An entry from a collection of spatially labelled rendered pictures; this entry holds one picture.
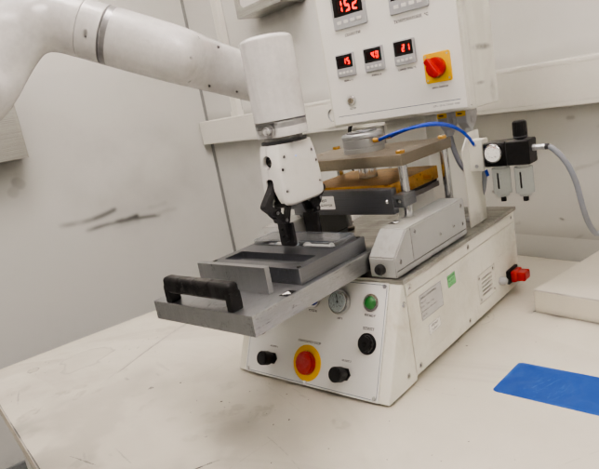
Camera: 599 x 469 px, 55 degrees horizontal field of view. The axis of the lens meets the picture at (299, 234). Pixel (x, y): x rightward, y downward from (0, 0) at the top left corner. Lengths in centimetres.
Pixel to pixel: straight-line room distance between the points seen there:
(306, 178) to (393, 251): 18
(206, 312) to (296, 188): 25
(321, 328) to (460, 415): 27
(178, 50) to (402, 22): 48
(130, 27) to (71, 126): 150
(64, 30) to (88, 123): 149
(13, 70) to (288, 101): 41
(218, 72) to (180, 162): 158
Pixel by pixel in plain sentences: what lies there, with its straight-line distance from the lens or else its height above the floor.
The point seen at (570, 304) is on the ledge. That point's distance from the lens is 118.
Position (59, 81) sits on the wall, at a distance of 242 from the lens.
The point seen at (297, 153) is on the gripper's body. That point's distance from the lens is 93.
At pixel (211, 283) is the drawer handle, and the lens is 79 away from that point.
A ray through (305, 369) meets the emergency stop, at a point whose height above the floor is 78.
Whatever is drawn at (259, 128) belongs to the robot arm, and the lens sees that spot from 93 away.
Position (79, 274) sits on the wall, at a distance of 244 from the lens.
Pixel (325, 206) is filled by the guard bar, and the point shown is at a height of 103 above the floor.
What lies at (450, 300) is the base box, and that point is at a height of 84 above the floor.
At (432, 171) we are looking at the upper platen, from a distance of 113.
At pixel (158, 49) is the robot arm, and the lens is 93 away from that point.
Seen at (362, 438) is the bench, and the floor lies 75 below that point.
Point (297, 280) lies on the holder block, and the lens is 83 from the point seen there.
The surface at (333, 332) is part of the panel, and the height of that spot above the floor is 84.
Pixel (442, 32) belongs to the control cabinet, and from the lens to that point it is 117.
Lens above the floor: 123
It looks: 13 degrees down
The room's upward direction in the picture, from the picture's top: 11 degrees counter-clockwise
